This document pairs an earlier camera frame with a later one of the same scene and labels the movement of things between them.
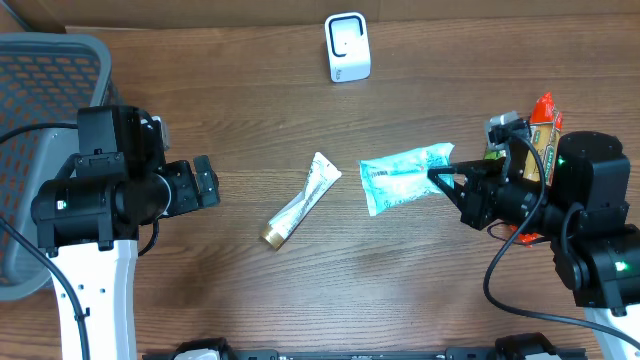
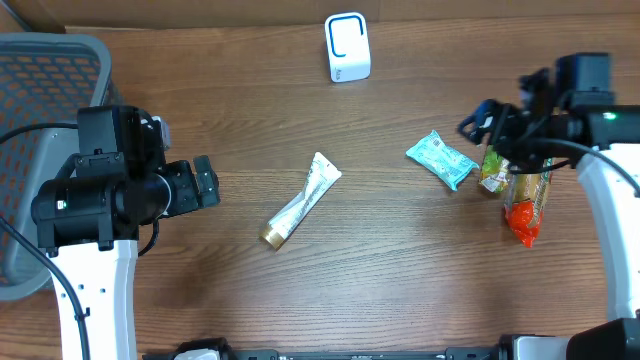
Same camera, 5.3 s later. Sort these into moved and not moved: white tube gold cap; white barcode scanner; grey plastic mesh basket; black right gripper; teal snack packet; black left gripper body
Moved: black right gripper; teal snack packet
Not moved: white tube gold cap; grey plastic mesh basket; black left gripper body; white barcode scanner
